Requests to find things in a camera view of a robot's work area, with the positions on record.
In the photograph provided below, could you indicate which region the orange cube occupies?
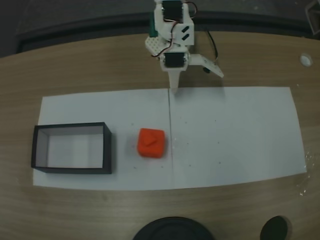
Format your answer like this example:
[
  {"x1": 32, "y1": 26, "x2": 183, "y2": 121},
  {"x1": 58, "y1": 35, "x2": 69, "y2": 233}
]
[{"x1": 136, "y1": 127, "x2": 167, "y2": 159}]

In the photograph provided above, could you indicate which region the dark open box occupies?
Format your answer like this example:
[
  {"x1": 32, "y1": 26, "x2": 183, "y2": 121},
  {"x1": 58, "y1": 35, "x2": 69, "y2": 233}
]
[{"x1": 30, "y1": 121, "x2": 113, "y2": 175}]

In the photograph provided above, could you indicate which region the green table clamp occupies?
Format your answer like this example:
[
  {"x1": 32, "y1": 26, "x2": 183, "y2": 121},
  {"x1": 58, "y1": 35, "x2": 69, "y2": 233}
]
[{"x1": 149, "y1": 14, "x2": 159, "y2": 38}]

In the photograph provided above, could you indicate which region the white paper sheet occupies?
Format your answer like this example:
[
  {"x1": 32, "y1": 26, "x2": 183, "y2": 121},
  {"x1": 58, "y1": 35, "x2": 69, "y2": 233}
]
[
  {"x1": 32, "y1": 88, "x2": 174, "y2": 192},
  {"x1": 168, "y1": 86, "x2": 308, "y2": 190}
]

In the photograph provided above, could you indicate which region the small white round cap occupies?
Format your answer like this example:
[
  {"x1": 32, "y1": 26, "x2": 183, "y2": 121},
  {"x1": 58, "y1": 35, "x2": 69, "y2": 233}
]
[{"x1": 299, "y1": 52, "x2": 313, "y2": 67}]

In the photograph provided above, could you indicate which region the black round object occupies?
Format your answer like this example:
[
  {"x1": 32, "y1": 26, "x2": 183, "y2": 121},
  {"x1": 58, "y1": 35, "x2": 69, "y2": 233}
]
[{"x1": 131, "y1": 216, "x2": 215, "y2": 240}]

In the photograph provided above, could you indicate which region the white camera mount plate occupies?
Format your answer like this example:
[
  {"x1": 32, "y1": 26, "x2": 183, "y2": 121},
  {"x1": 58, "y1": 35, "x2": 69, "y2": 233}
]
[{"x1": 189, "y1": 53, "x2": 225, "y2": 79}]

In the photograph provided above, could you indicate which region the black camera cable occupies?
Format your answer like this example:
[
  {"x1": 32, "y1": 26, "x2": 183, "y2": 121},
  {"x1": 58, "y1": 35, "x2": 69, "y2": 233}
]
[{"x1": 205, "y1": 26, "x2": 220, "y2": 66}]

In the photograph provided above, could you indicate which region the dark metal frame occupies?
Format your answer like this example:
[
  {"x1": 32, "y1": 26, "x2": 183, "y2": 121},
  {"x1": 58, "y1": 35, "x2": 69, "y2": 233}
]
[{"x1": 305, "y1": 0, "x2": 320, "y2": 39}]

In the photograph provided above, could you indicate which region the round table cable hole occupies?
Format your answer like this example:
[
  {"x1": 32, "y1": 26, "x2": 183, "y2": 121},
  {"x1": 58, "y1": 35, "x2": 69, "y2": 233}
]
[{"x1": 259, "y1": 215, "x2": 292, "y2": 240}]

